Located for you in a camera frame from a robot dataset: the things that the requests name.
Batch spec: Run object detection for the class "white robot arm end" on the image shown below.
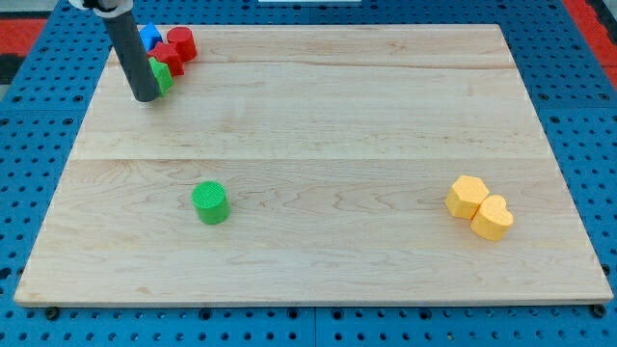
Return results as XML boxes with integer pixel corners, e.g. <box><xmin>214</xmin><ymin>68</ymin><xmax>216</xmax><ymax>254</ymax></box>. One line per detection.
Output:
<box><xmin>68</xmin><ymin>0</ymin><xmax>134</xmax><ymax>18</ymax></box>

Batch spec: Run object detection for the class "wooden board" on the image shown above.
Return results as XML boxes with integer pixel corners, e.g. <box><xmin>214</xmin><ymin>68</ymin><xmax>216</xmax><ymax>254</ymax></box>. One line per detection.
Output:
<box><xmin>14</xmin><ymin>24</ymin><xmax>613</xmax><ymax>307</ymax></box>

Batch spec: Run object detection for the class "green cylinder block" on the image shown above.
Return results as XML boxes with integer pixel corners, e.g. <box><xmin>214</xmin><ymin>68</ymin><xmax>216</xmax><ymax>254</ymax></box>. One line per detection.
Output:
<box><xmin>191</xmin><ymin>181</ymin><xmax>230</xmax><ymax>225</ymax></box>

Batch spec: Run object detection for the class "yellow hexagon block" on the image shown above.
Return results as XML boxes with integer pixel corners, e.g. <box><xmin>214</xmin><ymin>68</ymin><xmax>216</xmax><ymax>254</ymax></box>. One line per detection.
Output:
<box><xmin>444</xmin><ymin>175</ymin><xmax>490</xmax><ymax>220</ymax></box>

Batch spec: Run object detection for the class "green star block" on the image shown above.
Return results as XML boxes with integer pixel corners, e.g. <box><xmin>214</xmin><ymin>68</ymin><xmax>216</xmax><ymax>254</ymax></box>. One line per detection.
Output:
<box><xmin>148</xmin><ymin>57</ymin><xmax>174</xmax><ymax>96</ymax></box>

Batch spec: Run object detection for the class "red star block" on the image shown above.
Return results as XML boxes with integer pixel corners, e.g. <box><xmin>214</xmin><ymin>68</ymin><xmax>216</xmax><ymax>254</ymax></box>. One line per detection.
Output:
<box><xmin>148</xmin><ymin>42</ymin><xmax>184</xmax><ymax>77</ymax></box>

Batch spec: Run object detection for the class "red cylinder block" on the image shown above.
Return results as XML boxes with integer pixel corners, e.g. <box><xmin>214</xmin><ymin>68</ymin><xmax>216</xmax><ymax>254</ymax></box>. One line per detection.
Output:
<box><xmin>167</xmin><ymin>26</ymin><xmax>198</xmax><ymax>62</ymax></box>

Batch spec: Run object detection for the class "yellow heart block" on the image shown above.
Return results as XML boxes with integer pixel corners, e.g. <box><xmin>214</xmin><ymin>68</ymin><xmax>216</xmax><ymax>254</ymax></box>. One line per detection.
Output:
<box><xmin>470</xmin><ymin>195</ymin><xmax>514</xmax><ymax>241</ymax></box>

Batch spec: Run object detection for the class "blue block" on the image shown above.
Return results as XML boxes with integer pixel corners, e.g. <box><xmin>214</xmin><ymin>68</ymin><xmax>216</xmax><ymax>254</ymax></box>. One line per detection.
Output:
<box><xmin>139</xmin><ymin>22</ymin><xmax>163</xmax><ymax>52</ymax></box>

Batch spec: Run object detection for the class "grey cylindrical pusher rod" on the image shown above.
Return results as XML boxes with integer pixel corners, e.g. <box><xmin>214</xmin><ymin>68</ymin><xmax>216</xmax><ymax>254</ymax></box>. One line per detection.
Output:
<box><xmin>102</xmin><ymin>3</ymin><xmax>160</xmax><ymax>102</ymax></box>

